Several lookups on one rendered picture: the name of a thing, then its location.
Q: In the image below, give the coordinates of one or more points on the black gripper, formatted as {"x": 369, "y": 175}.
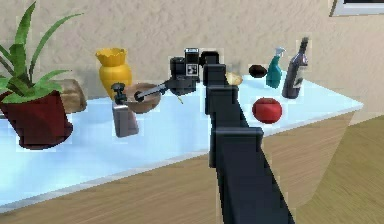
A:
{"x": 181, "y": 80}

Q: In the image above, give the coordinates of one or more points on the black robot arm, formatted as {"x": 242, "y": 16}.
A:
{"x": 240, "y": 156}

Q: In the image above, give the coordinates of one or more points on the brown wooden bowl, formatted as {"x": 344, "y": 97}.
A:
{"x": 143, "y": 98}

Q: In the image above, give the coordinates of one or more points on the yellow vase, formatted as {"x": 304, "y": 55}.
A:
{"x": 114, "y": 71}

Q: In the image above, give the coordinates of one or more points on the wooden counter with pale top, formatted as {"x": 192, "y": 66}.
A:
{"x": 133, "y": 156}

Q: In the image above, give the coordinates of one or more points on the brown bread loaf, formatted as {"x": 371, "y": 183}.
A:
{"x": 71, "y": 95}

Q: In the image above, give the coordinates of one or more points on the tan potato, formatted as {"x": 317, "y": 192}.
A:
{"x": 234, "y": 78}

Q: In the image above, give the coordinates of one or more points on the red apple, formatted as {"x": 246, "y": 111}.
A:
{"x": 267, "y": 110}

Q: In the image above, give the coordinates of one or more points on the green plant in red pot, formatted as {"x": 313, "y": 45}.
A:
{"x": 30, "y": 106}

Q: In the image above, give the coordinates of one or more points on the teal spray bottle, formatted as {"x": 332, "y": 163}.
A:
{"x": 275, "y": 71}

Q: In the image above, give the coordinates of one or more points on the dark wine bottle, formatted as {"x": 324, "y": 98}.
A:
{"x": 296, "y": 73}

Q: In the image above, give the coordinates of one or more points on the white framed window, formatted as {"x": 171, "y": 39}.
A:
{"x": 358, "y": 7}

